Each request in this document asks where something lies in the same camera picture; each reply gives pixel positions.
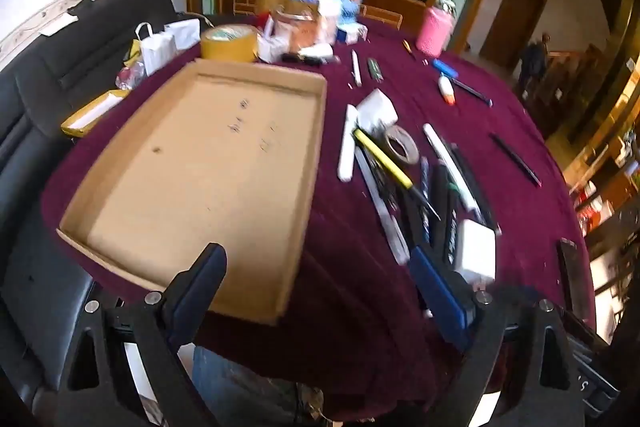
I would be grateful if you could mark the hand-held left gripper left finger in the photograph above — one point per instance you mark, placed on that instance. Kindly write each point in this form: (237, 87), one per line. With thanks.
(200, 287)

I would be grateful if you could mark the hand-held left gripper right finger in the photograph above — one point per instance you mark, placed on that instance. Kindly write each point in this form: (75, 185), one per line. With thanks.
(440, 297)

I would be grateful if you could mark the white power adapter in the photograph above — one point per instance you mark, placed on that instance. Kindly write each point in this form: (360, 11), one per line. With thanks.
(475, 252)

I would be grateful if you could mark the black green-tipped marker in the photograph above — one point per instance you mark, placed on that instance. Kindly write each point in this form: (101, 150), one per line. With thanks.
(452, 217)

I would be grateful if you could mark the shallow cardboard tray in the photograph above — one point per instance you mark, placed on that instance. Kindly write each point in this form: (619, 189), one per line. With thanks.
(200, 167)

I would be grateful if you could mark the grey tape roll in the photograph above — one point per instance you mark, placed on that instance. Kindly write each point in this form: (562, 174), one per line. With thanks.
(407, 153)

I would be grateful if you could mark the thick white marker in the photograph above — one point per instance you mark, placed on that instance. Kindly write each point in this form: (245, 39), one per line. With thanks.
(346, 142)

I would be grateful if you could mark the maroon tablecloth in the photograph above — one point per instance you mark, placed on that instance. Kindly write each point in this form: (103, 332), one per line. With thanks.
(350, 282)

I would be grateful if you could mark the person's jeans leg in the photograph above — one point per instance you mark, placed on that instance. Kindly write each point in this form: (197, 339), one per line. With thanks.
(220, 382)

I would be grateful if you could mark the blue patterned pen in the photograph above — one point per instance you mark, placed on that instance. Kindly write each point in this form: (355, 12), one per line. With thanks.
(425, 187)

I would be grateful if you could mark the yellow flat box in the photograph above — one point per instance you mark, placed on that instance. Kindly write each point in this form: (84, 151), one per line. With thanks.
(95, 112)

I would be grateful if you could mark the white orange-capped glue stick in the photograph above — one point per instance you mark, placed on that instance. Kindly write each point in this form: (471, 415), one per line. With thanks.
(446, 89)

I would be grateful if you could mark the dark blue pen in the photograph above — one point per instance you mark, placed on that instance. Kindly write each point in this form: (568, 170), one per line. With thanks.
(472, 91)

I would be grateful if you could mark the red crinkled plastic packet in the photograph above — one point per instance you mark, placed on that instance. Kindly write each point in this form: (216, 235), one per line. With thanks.
(127, 77)

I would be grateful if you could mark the blue lighter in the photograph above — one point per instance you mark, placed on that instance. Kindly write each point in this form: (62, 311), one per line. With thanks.
(445, 68)

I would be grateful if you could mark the gold framed display cabinet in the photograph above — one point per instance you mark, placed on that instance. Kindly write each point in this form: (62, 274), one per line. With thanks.
(615, 147)

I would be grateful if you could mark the green lighter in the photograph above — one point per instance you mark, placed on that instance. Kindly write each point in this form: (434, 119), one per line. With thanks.
(375, 69)

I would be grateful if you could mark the black leather sofa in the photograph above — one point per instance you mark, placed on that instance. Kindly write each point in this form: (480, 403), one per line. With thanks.
(45, 107)

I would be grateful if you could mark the white paper bag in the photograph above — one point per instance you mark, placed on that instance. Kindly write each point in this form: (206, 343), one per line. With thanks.
(182, 32)
(157, 49)

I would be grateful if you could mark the thin white pen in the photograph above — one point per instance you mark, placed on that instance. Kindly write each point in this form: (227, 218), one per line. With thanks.
(356, 68)

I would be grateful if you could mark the yellow packing tape roll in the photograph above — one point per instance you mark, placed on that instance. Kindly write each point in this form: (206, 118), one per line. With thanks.
(229, 43)

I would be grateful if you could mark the white barcode box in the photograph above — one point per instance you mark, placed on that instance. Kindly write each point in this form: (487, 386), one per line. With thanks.
(270, 48)

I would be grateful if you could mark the black lipstick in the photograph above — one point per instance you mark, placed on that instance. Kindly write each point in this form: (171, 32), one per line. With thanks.
(300, 58)

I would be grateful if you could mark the wooden stair railing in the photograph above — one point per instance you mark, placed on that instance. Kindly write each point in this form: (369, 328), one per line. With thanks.
(575, 72)

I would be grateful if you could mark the white cosmetic tube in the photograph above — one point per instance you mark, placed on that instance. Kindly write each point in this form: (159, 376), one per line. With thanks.
(316, 51)

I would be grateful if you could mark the pink knitted bottle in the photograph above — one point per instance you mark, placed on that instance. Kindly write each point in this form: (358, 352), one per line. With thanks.
(434, 29)

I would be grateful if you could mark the clear orange-print jar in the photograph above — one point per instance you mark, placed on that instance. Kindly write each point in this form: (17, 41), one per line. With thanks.
(295, 32)

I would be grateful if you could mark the small blue white box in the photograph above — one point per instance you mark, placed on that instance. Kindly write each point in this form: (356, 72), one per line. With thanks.
(350, 33)

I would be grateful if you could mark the wooden door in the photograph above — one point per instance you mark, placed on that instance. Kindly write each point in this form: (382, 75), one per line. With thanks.
(515, 27)

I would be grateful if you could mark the brown carton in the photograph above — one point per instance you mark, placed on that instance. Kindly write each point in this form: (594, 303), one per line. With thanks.
(270, 2)

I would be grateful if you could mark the white plastic jar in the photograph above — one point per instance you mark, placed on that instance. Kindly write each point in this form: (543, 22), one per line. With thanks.
(330, 19)

